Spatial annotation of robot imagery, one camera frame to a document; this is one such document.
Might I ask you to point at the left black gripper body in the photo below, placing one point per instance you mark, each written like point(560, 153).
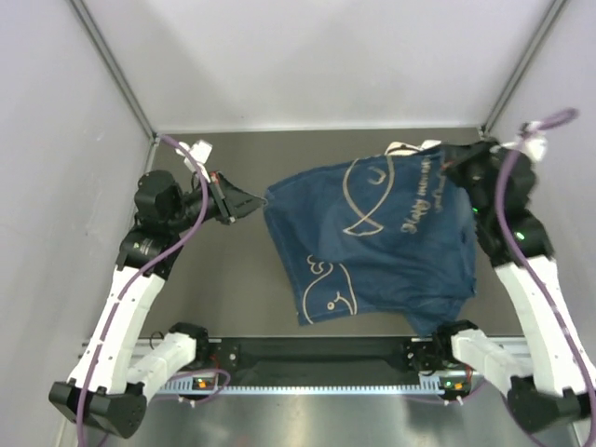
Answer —
point(216, 208)

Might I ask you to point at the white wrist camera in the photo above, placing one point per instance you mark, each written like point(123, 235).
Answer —
point(196, 154)
point(533, 141)

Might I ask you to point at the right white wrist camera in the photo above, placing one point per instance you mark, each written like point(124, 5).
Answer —
point(533, 141)

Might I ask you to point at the left aluminium frame post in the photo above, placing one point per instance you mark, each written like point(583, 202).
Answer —
point(109, 61)

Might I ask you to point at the cream pillow with bear print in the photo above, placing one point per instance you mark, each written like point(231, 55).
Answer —
point(402, 149)

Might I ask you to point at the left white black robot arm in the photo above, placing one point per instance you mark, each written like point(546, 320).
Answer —
point(107, 390)

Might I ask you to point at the dark blue embroidered pillowcase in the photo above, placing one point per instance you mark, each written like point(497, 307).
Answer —
point(376, 234)

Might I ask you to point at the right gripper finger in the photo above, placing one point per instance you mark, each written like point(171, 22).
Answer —
point(454, 154)
point(453, 169)

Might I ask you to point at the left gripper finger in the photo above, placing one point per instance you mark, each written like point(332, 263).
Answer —
point(238, 211)
point(236, 195)

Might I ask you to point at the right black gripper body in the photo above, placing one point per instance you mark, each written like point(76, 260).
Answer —
point(473, 171)

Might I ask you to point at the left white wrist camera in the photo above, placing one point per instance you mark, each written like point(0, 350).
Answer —
point(196, 154)

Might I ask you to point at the grey slotted cable duct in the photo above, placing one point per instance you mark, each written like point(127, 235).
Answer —
point(204, 385)

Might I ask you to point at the aluminium frame post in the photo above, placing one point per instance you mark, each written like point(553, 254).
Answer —
point(530, 51)
point(109, 61)

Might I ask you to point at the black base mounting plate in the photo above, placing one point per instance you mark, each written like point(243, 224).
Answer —
point(402, 352)

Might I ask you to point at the right aluminium frame post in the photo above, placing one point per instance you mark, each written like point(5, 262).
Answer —
point(530, 51)

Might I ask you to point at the white pillow care label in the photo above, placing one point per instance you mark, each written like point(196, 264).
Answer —
point(428, 144)

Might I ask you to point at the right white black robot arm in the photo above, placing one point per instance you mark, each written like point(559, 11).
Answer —
point(556, 384)

